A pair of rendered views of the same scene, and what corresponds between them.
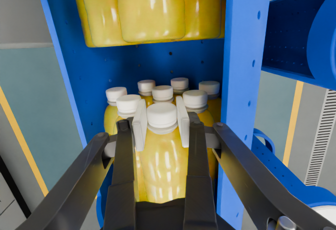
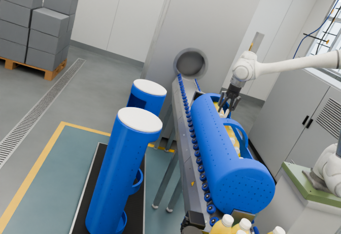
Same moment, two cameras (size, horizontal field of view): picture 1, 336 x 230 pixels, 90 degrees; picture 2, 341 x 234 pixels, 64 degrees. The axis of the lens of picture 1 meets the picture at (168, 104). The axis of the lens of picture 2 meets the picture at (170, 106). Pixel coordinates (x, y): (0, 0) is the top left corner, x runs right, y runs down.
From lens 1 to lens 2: 165 cm
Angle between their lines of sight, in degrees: 49
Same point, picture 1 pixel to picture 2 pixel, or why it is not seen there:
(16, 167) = not seen: hidden behind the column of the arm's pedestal
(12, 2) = (269, 224)
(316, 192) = (146, 98)
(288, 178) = (148, 106)
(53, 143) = not seen: hidden behind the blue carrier
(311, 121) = (24, 149)
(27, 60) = not seen: outside the picture
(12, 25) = (267, 210)
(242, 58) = (214, 111)
